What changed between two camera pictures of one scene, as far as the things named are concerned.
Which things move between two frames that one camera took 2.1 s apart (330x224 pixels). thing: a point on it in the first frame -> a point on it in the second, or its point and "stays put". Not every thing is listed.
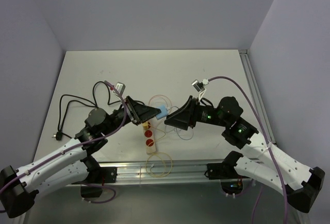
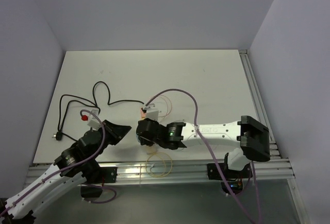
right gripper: (186, 115) -> (144, 141)
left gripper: (141, 113) -> (117, 132)
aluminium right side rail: (258, 94) stays put
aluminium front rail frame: (161, 172) stays put
